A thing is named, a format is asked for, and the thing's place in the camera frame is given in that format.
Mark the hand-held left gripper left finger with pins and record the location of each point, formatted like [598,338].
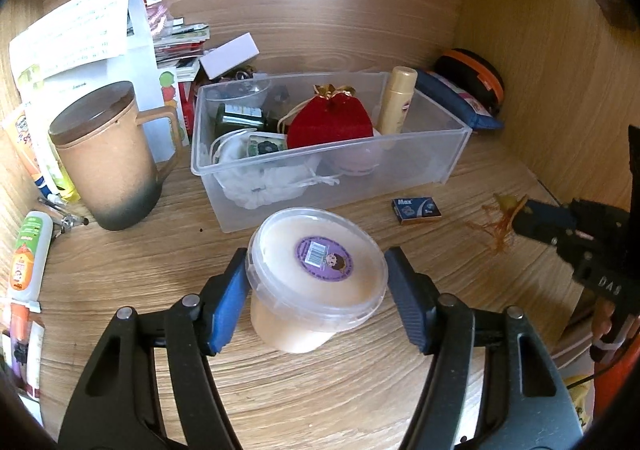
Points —
[230,300]

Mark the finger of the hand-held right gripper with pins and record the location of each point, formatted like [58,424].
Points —
[540,230]
[550,210]

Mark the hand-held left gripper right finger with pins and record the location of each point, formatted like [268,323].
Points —
[410,305]

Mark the yellow orange ribbon tangle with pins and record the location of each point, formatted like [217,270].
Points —
[500,225]

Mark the cream plastic tub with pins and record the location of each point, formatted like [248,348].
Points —
[310,280]

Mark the clear plastic storage box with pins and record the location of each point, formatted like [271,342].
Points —
[425,155]

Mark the green glass bottle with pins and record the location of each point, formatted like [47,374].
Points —
[240,119]

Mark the beige plastic bottle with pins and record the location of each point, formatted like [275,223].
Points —
[395,100]

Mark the red pouch gold trim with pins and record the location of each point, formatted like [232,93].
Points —
[330,123]

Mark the wooden desktop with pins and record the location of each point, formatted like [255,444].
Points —
[350,405]

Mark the person's right hand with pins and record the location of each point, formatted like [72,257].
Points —
[602,325]

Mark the small blue box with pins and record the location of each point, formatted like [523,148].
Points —
[415,210]

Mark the blue pouch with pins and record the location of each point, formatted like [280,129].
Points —
[457,105]

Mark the orange black round case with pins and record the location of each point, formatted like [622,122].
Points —
[475,75]

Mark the small green flower print box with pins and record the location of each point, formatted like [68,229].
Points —
[267,146]

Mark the metal pen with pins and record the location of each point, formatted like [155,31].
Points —
[70,220]

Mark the brown lidded mug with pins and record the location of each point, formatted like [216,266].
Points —
[105,170]

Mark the red packet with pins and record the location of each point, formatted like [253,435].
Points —
[186,110]

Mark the white tube orange label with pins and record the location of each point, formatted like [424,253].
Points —
[30,255]

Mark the white tube purple label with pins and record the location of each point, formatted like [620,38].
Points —
[30,360]

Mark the small clear bowl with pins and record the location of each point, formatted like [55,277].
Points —
[247,91]

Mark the orange capped stick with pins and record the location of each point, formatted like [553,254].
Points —
[19,322]

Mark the yellow green packet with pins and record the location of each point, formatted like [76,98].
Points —
[52,170]

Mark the small white box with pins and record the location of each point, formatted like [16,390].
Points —
[230,55]

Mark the stack of sachets and packets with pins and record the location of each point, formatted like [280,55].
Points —
[180,38]

